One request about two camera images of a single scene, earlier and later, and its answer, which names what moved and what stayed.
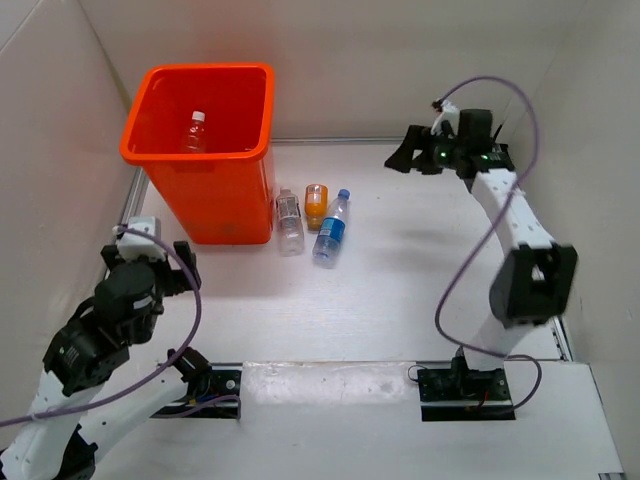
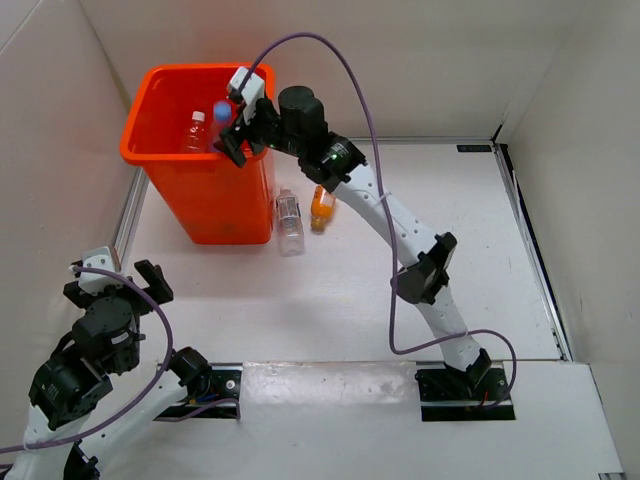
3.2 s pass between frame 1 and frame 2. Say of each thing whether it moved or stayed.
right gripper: moved
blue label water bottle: moved
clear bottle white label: stayed
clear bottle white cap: stayed
